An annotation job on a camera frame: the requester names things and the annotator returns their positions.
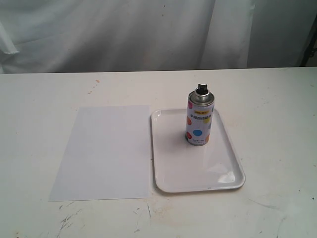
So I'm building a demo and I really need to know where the white dotted spray paint can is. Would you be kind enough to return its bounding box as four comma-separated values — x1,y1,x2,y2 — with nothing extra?
185,84,215,146

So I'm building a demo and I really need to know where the white plastic tray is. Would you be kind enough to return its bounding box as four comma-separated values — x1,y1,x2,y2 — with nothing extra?
151,109,245,193

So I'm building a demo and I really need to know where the white paper sheet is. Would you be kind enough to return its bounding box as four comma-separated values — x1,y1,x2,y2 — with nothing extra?
49,106,151,201

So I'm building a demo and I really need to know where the white fabric backdrop curtain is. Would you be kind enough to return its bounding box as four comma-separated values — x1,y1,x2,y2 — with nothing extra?
0,0,317,73

